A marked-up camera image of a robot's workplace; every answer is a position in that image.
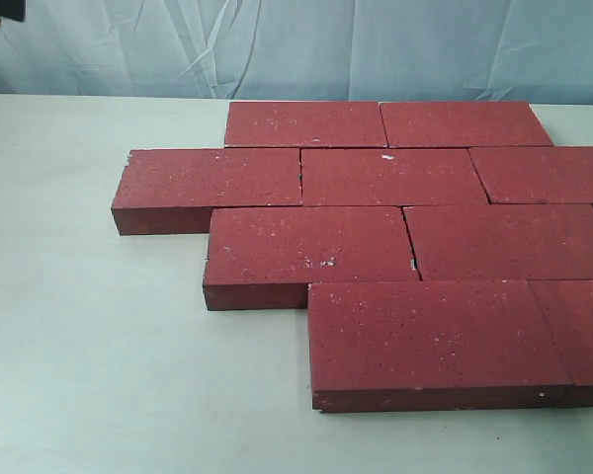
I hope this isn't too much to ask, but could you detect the red middle row brick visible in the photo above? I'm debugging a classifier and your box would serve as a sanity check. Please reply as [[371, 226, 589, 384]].
[[403, 204, 593, 280]]

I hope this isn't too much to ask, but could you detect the white backdrop curtain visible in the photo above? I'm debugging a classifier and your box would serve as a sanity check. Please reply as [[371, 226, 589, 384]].
[[0, 1, 593, 105]]

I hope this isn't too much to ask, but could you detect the red brick with white chip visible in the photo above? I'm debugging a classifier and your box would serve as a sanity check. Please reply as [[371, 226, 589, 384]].
[[301, 148, 488, 206]]

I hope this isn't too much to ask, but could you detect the red front-right base brick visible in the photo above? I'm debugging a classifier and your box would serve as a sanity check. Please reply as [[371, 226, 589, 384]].
[[530, 279, 593, 408]]

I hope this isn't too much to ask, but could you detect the red back-right row brick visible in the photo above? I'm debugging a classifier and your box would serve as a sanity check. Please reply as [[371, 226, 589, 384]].
[[380, 102, 553, 148]]

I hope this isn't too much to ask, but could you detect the red front brick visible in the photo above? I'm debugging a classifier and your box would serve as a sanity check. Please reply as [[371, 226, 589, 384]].
[[203, 206, 419, 311]]

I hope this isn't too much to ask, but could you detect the red front-left base brick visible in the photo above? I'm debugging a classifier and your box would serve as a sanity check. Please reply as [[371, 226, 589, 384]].
[[307, 280, 573, 413]]

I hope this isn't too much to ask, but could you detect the red back-left row brick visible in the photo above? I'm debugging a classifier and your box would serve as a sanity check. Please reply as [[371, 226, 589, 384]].
[[224, 101, 387, 148]]

